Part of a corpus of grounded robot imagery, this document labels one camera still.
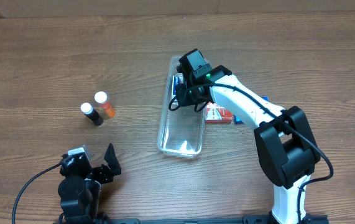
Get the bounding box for red medicine box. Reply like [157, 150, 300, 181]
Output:
[205, 103, 233, 124]

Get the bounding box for clear plastic container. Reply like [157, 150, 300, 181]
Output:
[157, 55, 206, 157]

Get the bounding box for blue lozenge box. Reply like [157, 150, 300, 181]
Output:
[233, 96, 269, 124]

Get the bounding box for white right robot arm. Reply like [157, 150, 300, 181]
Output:
[174, 49, 334, 224]

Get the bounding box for black bottle white cap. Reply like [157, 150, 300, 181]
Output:
[80, 103, 103, 126]

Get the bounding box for orange bottle white cap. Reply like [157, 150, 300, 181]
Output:
[94, 91, 116, 118]

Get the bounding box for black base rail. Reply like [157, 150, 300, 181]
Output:
[52, 214, 330, 224]

